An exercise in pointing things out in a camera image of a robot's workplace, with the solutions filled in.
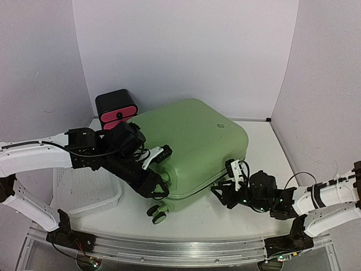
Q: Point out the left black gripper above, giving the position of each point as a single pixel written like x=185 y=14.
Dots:
x=145 y=186

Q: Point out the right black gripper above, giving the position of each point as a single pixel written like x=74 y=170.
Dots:
x=229 y=194

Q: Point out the green hard-shell suitcase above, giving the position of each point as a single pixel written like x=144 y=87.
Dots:
x=201 y=140

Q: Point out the white perforated plastic basket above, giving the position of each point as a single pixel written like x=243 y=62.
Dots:
x=82 y=192

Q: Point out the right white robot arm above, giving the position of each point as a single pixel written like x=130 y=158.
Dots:
x=313 y=209

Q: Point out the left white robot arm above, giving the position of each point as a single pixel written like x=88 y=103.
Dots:
x=76 y=148

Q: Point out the black pink drawer organizer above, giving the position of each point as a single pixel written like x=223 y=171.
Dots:
x=115 y=107

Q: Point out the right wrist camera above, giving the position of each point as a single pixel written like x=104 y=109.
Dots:
x=259 y=186

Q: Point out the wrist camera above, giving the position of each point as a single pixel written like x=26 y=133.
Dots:
x=259 y=186
x=130 y=144

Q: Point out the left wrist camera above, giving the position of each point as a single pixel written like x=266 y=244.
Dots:
x=130 y=144

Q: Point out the aluminium front rail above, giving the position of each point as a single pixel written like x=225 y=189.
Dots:
x=174 y=253

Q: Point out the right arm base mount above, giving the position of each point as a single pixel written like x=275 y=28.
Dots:
x=296 y=241

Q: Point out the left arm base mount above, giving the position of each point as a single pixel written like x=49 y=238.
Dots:
x=76 y=240

